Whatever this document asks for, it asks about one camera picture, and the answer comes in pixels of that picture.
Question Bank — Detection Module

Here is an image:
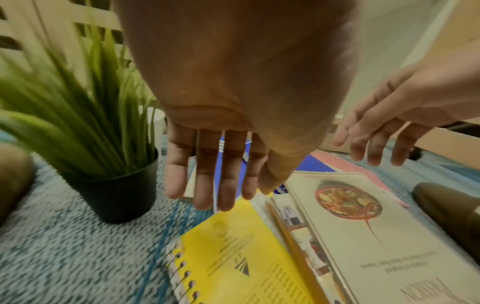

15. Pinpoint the dark blue spiral notebook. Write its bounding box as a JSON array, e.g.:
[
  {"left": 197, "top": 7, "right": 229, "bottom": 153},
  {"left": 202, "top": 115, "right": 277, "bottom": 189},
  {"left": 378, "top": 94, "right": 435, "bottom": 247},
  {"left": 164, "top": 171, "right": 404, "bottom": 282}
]
[{"left": 213, "top": 135, "right": 337, "bottom": 197}]

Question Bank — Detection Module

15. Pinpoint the person's right hand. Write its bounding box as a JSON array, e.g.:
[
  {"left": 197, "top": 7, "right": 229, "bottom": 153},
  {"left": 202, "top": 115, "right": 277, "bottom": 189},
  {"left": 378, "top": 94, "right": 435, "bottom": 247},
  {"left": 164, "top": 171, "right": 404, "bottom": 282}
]
[{"left": 332, "top": 40, "right": 480, "bottom": 167}]

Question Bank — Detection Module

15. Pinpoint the artificial grass plant black pot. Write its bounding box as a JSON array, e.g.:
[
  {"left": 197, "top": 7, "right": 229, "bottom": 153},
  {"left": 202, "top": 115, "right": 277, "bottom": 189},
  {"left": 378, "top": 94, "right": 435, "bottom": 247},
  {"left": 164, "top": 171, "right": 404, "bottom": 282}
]
[{"left": 0, "top": 0, "right": 166, "bottom": 225}]

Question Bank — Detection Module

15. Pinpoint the yellow spiral notebook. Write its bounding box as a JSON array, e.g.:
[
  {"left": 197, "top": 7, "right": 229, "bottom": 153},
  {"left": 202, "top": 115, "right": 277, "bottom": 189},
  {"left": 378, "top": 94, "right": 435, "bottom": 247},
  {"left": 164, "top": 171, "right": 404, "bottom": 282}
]
[{"left": 164, "top": 197, "right": 328, "bottom": 304}]

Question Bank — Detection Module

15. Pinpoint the person's left hand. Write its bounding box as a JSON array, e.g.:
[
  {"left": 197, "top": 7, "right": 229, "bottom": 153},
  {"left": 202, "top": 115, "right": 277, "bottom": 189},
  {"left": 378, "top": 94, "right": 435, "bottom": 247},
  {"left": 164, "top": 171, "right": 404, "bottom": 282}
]
[{"left": 112, "top": 0, "right": 367, "bottom": 213}]

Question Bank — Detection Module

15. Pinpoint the person's right brown shoe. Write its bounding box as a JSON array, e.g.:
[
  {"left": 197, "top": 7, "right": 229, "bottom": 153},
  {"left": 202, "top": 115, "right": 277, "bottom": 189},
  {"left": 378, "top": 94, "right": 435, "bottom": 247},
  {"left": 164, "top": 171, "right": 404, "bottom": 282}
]
[{"left": 411, "top": 182, "right": 480, "bottom": 262}]

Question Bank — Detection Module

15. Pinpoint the cream cookbook with bowl picture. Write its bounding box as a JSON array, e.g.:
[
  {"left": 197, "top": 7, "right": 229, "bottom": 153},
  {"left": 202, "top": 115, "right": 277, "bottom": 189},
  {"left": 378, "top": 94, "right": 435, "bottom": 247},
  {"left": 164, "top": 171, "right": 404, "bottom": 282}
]
[{"left": 286, "top": 170, "right": 480, "bottom": 304}]

